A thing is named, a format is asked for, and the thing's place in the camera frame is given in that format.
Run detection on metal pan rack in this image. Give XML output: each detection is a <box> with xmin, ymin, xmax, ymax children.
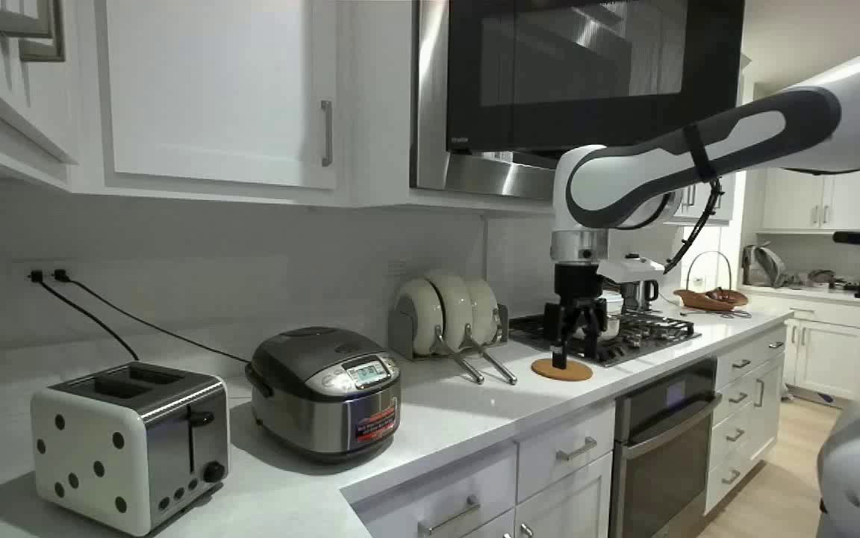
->
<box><xmin>388</xmin><ymin>300</ymin><xmax>512</xmax><ymax>360</ymax></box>

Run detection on white drawer stack cabinet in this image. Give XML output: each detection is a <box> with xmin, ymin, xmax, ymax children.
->
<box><xmin>705</xmin><ymin>322</ymin><xmax>787</xmax><ymax>518</ymax></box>

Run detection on white drawer front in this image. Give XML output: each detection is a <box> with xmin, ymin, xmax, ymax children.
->
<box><xmin>512</xmin><ymin>402</ymin><xmax>617</xmax><ymax>502</ymax></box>
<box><xmin>356</xmin><ymin>443</ymin><xmax>518</xmax><ymax>538</ymax></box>

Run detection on white base cabinet with doors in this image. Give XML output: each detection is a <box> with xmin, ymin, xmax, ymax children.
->
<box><xmin>741</xmin><ymin>284</ymin><xmax>860</xmax><ymax>402</ymax></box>

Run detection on steel kettle with black handle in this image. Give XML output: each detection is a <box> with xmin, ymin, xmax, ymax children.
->
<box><xmin>621</xmin><ymin>272</ymin><xmax>662</xmax><ymax>316</ymax></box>

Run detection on silver rice cooker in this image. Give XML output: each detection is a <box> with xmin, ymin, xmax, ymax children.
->
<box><xmin>245</xmin><ymin>325</ymin><xmax>406</xmax><ymax>461</ymax></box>

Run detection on silver cabinet door handle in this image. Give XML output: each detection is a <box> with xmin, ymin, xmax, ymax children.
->
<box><xmin>318</xmin><ymin>95</ymin><xmax>338</xmax><ymax>170</ymax></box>

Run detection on white toaster with black dots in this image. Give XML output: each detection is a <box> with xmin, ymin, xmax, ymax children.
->
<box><xmin>26</xmin><ymin>360</ymin><xmax>233</xmax><ymax>538</ymax></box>

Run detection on white lower cabinet door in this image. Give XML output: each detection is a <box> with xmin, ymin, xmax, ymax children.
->
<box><xmin>512</xmin><ymin>466</ymin><xmax>615</xmax><ymax>538</ymax></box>

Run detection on silver drawer handle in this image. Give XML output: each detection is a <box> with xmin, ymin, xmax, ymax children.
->
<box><xmin>414</xmin><ymin>494</ymin><xmax>483</xmax><ymax>538</ymax></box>
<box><xmin>553</xmin><ymin>433</ymin><xmax>602</xmax><ymax>466</ymax></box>

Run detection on stainless steel oven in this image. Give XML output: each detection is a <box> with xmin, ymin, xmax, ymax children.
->
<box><xmin>608</xmin><ymin>355</ymin><xmax>723</xmax><ymax>538</ymax></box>

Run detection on black glass microwave door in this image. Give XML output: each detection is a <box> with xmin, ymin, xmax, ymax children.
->
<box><xmin>445</xmin><ymin>0</ymin><xmax>750</xmax><ymax>158</ymax></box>

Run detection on narrow white upper cabinet door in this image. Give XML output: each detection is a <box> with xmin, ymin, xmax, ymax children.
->
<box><xmin>338</xmin><ymin>0</ymin><xmax>418</xmax><ymax>207</ymax></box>

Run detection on wide white upper cabinet door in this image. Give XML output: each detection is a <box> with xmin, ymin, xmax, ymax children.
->
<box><xmin>99</xmin><ymin>0</ymin><xmax>341</xmax><ymax>195</ymax></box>

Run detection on white glazed upper cabinets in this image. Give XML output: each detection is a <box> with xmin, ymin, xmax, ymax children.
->
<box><xmin>753</xmin><ymin>161</ymin><xmax>860</xmax><ymax>240</ymax></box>

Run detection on cream deep saucepan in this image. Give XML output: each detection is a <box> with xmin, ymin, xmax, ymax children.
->
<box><xmin>462</xmin><ymin>279</ymin><xmax>503</xmax><ymax>348</ymax></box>

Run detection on wicker basket with handle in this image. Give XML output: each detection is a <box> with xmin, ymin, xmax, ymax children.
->
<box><xmin>675</xmin><ymin>248</ymin><xmax>753</xmax><ymax>316</ymax></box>

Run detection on black toaster power cable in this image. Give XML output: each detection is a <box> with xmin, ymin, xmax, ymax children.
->
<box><xmin>26</xmin><ymin>266</ymin><xmax>142</xmax><ymax>366</ymax></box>

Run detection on black rice cooker power cable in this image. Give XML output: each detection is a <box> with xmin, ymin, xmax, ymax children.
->
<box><xmin>50</xmin><ymin>266</ymin><xmax>253</xmax><ymax>367</ymax></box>

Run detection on round cork trivet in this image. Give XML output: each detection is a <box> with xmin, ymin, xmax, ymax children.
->
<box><xmin>527</xmin><ymin>355</ymin><xmax>598</xmax><ymax>385</ymax></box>

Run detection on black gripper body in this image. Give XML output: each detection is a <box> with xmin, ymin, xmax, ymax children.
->
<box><xmin>548</xmin><ymin>260</ymin><xmax>608</xmax><ymax>315</ymax></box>

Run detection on large silver cabinet handle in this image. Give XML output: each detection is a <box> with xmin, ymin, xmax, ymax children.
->
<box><xmin>0</xmin><ymin>0</ymin><xmax>67</xmax><ymax>67</ymax></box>

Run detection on grey metal kitchen utensil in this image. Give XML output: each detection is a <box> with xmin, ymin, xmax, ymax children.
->
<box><xmin>744</xmin><ymin>243</ymin><xmax>787</xmax><ymax>291</ymax></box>

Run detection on black gas cooktop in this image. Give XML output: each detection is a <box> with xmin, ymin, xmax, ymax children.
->
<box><xmin>508</xmin><ymin>309</ymin><xmax>698</xmax><ymax>367</ymax></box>

